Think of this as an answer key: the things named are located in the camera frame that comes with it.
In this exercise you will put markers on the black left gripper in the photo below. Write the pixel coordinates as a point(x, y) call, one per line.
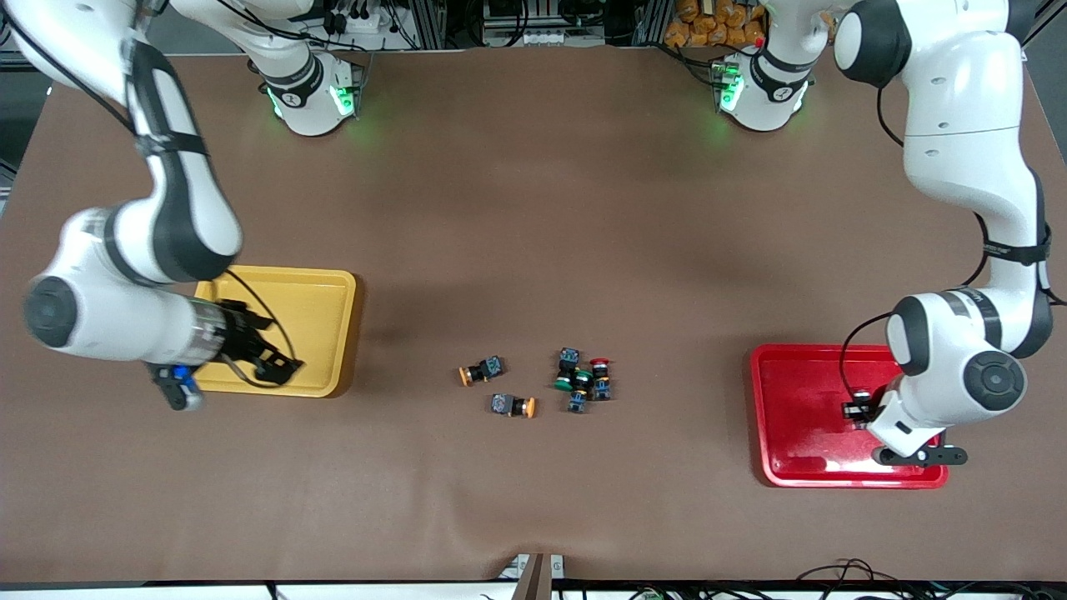
point(857, 409)

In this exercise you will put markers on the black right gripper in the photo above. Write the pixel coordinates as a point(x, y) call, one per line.
point(242, 337)

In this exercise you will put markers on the yellow push button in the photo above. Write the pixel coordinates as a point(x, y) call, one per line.
point(510, 406)
point(483, 370)

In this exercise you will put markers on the red push button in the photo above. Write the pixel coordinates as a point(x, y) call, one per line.
point(601, 379)

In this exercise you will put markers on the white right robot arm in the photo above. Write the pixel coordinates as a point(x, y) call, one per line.
point(100, 246)

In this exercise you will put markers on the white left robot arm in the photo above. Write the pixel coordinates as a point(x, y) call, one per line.
point(959, 125)

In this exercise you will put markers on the yellow plastic tray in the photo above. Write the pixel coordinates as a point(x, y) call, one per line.
point(317, 333)

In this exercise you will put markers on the red plastic tray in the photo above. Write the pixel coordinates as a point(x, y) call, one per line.
point(800, 450)

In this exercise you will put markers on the brown table cover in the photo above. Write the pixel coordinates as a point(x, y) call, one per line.
point(533, 208)

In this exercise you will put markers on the green push button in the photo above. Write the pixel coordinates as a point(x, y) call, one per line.
point(568, 362)
point(578, 398)

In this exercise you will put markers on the white power strip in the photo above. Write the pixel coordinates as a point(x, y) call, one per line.
point(358, 21)

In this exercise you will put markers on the pile of orange packets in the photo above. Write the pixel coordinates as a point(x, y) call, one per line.
point(717, 21)

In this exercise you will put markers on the aluminium mounting bracket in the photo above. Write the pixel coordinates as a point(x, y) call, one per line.
point(533, 575)

